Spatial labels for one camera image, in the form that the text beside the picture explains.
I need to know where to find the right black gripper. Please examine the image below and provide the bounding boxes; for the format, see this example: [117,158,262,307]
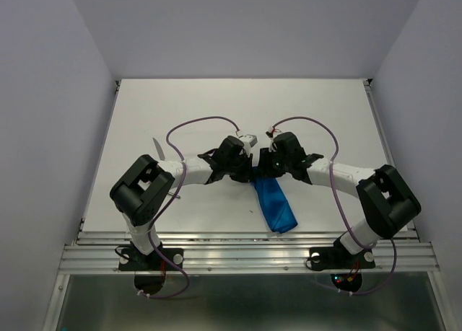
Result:
[253,146,291,179]

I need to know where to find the blue cloth napkin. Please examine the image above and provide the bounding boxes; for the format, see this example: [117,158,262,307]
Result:
[252,167,298,234]

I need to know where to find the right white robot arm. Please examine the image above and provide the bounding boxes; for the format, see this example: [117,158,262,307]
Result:
[256,132,422,266]

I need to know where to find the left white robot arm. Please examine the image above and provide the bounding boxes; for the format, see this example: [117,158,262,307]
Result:
[110,134,258,269]

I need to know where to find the silver metal fork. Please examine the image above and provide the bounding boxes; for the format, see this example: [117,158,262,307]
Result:
[167,191,180,199]

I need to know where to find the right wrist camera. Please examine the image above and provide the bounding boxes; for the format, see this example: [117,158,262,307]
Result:
[266,127,280,151]

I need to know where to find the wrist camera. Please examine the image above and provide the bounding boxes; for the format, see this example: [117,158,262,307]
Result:
[238,134,258,151]
[266,127,280,151]

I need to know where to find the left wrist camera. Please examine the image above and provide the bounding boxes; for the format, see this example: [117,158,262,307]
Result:
[238,134,258,151]

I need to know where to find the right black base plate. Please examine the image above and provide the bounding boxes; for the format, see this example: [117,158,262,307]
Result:
[305,247,375,272]

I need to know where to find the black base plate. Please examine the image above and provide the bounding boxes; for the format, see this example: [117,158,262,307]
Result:
[305,247,375,272]
[115,246,176,272]

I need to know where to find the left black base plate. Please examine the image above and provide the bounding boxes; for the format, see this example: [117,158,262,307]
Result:
[115,246,176,272]

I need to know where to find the aluminium rail frame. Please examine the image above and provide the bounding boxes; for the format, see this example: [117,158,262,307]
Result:
[44,79,453,330]

